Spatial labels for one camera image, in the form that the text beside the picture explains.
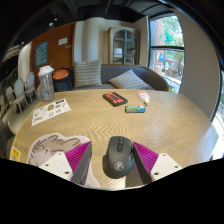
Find cartoon print mouse pad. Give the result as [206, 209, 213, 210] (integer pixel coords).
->
[26, 132, 101, 189]

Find blue poster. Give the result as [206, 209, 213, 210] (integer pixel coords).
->
[34, 40, 49, 68]

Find black box with orange print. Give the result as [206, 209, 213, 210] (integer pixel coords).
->
[102, 91, 129, 108]

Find glass door wooden cabinet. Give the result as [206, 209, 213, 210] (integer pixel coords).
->
[107, 25, 140, 66]

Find black computer mouse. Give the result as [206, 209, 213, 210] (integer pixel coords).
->
[102, 135, 136, 180]

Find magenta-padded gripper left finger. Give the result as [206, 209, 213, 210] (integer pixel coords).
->
[39, 140, 93, 185]

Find small white door sign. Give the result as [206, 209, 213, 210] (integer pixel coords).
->
[57, 37, 69, 46]

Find group of white chairs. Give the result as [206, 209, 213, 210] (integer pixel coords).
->
[4, 71, 38, 114]

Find black framed window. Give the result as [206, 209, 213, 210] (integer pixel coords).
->
[148, 13, 186, 94]

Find clear bottle with white lid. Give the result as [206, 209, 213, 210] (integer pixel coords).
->
[37, 65, 56, 103]

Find black bag with orange top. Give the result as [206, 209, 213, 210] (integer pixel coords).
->
[52, 67, 74, 93]

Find grey curved sofa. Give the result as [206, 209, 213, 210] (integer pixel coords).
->
[68, 63, 170, 93]

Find brown wooden door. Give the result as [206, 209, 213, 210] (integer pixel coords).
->
[29, 22, 76, 88]

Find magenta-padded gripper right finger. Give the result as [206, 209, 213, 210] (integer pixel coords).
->
[132, 141, 184, 185]

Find white sticker sheet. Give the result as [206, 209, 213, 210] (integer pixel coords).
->
[31, 97, 72, 127]

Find yellow square table sticker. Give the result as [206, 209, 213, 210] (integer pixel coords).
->
[9, 145, 22, 163]

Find square striped grey pillow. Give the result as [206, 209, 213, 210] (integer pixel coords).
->
[73, 59, 103, 89]

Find flat striped grey pillow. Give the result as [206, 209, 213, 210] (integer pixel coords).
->
[108, 68, 151, 90]

